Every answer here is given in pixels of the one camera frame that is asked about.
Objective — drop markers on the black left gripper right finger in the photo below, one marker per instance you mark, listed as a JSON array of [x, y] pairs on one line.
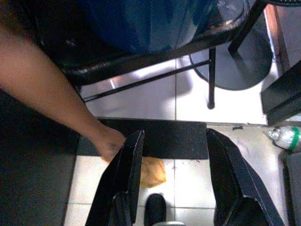
[[235, 188]]

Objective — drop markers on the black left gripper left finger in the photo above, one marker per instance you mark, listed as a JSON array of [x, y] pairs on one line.
[[122, 183]]

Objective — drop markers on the person's bare hand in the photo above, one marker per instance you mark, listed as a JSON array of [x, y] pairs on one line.
[[109, 143]]

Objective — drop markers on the black floor mat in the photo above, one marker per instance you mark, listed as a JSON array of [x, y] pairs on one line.
[[169, 139]]

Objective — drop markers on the clear bottle with green band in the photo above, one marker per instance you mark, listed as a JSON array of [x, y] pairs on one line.
[[285, 139]]

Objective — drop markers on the white cabinet with black front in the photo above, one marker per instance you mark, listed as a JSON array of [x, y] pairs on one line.
[[284, 96]]

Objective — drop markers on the black floor fan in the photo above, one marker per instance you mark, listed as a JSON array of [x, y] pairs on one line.
[[247, 70]]

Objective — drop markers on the black metal chair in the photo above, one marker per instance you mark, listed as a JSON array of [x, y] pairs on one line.
[[141, 56]]

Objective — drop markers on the brown counter with black top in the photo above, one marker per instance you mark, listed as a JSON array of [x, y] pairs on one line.
[[274, 30]]

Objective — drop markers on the blue laundry basket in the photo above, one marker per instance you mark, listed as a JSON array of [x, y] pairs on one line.
[[152, 23]]

